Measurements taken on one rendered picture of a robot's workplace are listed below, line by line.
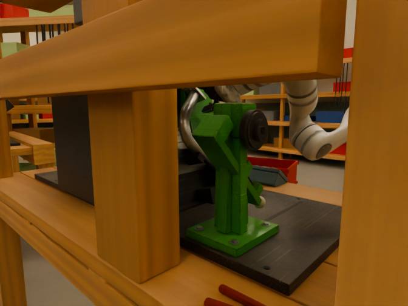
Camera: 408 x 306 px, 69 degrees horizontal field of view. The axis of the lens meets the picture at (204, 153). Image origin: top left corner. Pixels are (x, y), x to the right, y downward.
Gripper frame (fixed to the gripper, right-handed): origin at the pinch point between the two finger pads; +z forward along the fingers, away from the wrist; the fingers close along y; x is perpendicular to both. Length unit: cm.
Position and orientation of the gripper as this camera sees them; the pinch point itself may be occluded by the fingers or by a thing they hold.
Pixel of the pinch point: (194, 98)
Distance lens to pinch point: 84.6
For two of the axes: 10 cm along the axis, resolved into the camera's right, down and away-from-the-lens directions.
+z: -7.1, 1.5, 6.9
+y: -6.1, -6.2, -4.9
